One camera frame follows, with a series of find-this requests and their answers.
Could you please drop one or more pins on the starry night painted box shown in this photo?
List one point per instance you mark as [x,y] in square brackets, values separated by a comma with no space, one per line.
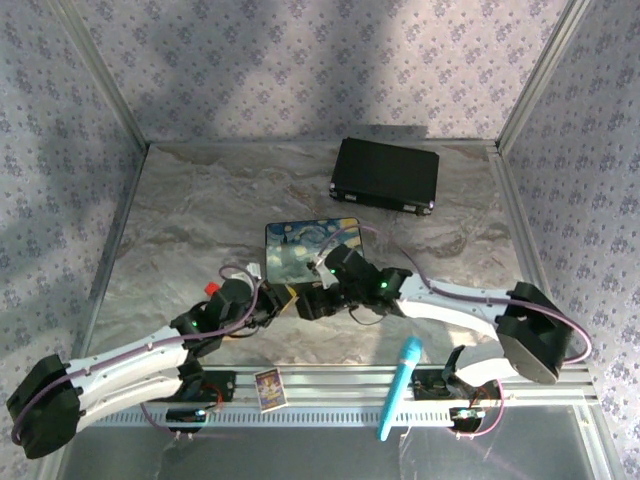
[290,250]

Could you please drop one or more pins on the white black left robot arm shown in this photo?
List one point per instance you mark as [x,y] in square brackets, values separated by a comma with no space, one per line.
[125,356]

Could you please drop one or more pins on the small red object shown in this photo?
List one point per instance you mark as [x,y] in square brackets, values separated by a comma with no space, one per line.
[214,288]

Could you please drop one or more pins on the small colourful picture card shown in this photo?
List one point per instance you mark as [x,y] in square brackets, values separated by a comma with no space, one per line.
[270,391]

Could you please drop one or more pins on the black left controller board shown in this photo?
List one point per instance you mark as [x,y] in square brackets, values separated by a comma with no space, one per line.
[186,415]

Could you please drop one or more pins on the black controller board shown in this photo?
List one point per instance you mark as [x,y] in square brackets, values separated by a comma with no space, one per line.
[186,415]
[467,416]

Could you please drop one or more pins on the teal marker pen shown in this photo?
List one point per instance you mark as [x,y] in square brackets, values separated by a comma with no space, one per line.
[400,387]

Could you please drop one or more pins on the black hard case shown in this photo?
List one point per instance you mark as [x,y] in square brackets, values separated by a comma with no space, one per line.
[386,172]

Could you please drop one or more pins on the black right controller board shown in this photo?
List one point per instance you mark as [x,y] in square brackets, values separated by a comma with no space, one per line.
[467,416]

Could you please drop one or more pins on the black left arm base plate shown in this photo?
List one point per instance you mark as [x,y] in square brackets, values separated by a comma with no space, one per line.
[220,387]

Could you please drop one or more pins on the aluminium front frame rail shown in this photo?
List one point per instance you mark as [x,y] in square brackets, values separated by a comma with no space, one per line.
[340,382]

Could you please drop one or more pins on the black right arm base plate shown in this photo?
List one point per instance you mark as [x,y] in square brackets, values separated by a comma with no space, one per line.
[430,387]

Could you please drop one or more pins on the aluminium left side rail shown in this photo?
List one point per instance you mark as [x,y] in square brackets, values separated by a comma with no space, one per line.
[112,250]

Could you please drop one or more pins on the aluminium right side rail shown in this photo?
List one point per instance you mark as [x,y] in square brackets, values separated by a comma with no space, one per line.
[530,240]

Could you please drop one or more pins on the aluminium left frame post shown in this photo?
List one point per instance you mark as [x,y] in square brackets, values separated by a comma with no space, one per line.
[100,70]

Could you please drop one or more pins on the aluminium frame post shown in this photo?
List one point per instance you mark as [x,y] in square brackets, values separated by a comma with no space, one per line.
[100,70]
[540,70]

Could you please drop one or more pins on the aluminium right frame post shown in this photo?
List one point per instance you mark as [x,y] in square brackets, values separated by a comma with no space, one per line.
[540,70]

